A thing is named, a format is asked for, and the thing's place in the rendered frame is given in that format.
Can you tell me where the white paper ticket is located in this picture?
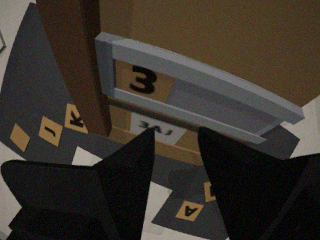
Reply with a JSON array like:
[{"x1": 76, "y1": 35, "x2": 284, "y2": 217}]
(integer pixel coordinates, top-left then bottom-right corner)
[{"x1": 131, "y1": 112, "x2": 187, "y2": 145}]

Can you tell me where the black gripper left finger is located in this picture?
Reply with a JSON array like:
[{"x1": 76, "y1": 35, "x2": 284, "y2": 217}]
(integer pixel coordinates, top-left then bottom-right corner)
[{"x1": 0, "y1": 128, "x2": 156, "y2": 240}]

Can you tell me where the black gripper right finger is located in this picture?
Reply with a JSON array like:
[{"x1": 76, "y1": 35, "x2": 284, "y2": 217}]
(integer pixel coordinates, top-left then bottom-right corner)
[{"x1": 197, "y1": 127, "x2": 320, "y2": 240}]

